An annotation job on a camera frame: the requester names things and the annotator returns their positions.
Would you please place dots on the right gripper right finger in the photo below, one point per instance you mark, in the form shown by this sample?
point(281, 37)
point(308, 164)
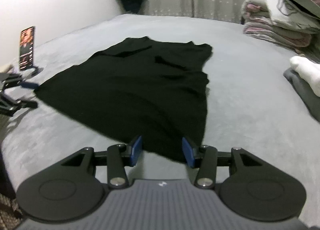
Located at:
point(203, 158)

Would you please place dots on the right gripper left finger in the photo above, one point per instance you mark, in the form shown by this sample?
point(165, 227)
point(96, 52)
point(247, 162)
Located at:
point(120, 156)

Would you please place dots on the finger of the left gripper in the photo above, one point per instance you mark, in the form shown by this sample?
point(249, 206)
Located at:
point(29, 85)
point(26, 104)

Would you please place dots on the black t-shirt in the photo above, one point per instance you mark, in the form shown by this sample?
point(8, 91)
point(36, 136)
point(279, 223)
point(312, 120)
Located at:
point(138, 87)

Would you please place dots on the round phone stand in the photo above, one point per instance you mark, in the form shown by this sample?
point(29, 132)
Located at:
point(35, 72)

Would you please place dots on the smartphone on stand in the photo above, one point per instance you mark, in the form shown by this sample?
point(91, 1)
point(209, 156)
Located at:
point(26, 52)

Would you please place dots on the checkered fabric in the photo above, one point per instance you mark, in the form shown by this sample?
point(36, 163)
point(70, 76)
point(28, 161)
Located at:
point(11, 215)

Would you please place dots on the grey folded garment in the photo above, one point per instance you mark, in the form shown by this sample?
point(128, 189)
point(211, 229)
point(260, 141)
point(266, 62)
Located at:
point(305, 92)

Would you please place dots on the white folded garment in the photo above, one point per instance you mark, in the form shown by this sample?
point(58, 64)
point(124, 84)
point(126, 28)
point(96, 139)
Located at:
point(307, 70)

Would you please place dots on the folded floral duvet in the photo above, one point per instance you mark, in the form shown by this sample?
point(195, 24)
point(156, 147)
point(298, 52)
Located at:
point(278, 22)

